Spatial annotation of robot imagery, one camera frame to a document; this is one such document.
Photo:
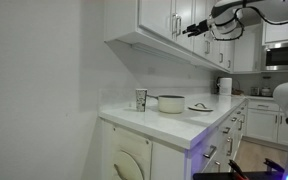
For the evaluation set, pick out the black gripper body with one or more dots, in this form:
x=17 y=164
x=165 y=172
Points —
x=204 y=26

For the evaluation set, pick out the cream pot lid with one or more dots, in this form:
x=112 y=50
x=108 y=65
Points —
x=200 y=108

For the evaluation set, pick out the white drawer with wooden sides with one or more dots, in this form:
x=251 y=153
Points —
x=220 y=131

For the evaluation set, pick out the cream cooking pot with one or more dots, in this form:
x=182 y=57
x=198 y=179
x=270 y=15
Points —
x=170 y=106

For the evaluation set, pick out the white drawer front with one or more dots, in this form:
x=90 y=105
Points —
x=197 y=150
x=252 y=106

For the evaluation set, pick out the white round door appliance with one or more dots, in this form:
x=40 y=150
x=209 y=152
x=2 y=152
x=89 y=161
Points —
x=130 y=143

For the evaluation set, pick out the white cylindrical canister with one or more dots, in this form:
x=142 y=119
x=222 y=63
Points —
x=225 y=86

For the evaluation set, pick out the brown wicker basket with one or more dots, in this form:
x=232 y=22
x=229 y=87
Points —
x=238 y=92

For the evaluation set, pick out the metal toaster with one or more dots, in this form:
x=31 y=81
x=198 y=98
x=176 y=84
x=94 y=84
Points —
x=255 y=91

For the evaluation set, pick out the steel built-in microwave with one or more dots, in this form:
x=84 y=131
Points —
x=282 y=55

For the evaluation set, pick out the patterned paper cup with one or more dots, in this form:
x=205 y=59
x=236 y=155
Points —
x=141 y=100

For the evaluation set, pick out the countertop blender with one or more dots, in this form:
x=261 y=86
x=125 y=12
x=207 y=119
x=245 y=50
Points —
x=266 y=90

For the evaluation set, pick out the orange black bar clamp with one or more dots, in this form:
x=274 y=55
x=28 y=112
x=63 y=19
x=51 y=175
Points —
x=272 y=165
x=235 y=168

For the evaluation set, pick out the black cart table top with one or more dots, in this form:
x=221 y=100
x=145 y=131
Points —
x=217 y=176

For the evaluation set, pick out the white corner wall cabinet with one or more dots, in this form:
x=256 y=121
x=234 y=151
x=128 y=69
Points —
x=247 y=50

